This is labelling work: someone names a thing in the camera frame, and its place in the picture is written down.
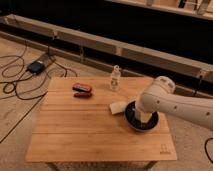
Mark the blue power adapter box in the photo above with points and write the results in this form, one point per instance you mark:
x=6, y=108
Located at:
x=36, y=67

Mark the small clear bottle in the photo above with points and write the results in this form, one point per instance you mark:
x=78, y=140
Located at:
x=115, y=76

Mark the long wooden beam rail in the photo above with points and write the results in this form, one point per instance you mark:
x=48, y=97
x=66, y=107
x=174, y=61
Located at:
x=103, y=53

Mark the white sponge block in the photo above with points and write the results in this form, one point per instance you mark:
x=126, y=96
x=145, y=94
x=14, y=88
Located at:
x=117, y=107

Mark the red stapler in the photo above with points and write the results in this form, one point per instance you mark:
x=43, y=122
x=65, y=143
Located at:
x=82, y=90

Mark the dark ceramic bowl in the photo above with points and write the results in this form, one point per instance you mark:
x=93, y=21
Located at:
x=129, y=114

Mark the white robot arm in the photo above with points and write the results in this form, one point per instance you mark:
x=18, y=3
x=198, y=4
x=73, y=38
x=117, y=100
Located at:
x=159, y=96

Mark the wooden table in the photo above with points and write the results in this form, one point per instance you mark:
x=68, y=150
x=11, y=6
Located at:
x=76, y=129

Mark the white ceramic cup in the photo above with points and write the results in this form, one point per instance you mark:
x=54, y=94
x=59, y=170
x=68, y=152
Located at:
x=143, y=117

